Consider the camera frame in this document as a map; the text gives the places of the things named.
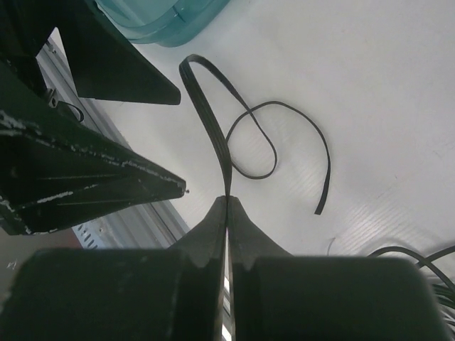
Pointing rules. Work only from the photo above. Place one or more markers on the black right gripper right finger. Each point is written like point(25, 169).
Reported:
point(278, 296)

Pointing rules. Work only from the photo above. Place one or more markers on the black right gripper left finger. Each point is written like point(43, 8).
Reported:
point(123, 294)

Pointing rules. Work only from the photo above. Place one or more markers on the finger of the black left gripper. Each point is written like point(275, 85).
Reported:
point(48, 158)
point(104, 64)

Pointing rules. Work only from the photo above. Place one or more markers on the teal translucent plastic bin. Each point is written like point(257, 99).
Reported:
point(168, 23)

